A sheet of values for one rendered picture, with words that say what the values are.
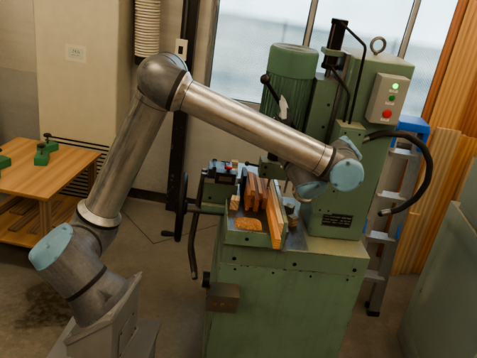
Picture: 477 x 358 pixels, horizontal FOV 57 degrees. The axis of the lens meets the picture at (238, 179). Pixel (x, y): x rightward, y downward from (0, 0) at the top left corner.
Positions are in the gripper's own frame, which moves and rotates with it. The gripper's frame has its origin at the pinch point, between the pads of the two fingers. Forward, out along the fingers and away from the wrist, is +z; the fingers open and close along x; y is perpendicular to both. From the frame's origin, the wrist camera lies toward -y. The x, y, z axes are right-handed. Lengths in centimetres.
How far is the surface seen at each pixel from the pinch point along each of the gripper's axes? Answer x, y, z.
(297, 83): -14.1, -3.1, 2.1
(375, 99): -31.9, -12.1, -15.3
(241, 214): 30.3, -18.2, -20.3
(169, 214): 120, -139, 64
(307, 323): 39, -57, -61
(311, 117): -11.0, -14.8, -5.6
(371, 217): -4, -118, -23
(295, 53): -19.2, 3.5, 7.9
